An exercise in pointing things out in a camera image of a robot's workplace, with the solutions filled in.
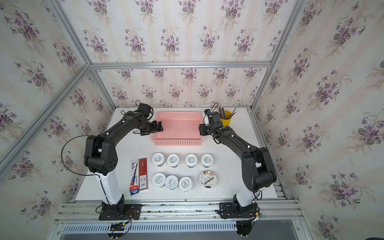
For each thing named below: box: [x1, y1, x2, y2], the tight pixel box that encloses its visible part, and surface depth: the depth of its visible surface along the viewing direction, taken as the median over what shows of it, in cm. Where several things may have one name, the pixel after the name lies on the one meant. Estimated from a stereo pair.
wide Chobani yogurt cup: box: [199, 170, 217, 189], surface depth 80 cm
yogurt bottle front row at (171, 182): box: [165, 175, 179, 190], surface depth 78 cm
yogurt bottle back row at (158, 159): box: [152, 152, 165, 167], surface depth 87 cm
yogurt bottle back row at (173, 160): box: [167, 154, 180, 168], surface depth 86 cm
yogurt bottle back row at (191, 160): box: [185, 154, 198, 169], surface depth 86 cm
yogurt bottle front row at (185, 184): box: [178, 176, 193, 192], surface depth 78 cm
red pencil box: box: [139, 157, 148, 191], surface depth 86 cm
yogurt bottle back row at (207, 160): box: [201, 154, 214, 169], surface depth 86 cm
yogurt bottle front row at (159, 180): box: [152, 173, 166, 188], surface depth 78 cm
